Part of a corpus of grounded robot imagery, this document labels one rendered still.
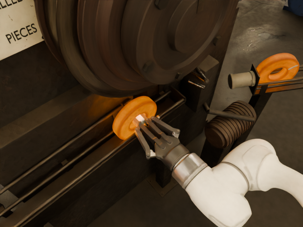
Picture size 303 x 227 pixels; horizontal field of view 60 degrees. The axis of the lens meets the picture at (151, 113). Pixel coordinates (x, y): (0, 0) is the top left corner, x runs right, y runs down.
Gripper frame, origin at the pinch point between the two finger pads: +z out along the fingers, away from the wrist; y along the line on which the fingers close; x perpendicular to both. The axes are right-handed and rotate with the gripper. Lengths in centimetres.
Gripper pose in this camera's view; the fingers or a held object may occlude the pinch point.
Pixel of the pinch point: (135, 115)
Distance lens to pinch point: 80.9
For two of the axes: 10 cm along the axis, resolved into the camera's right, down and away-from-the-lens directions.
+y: 7.6, -5.3, 3.8
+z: -6.5, -6.4, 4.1
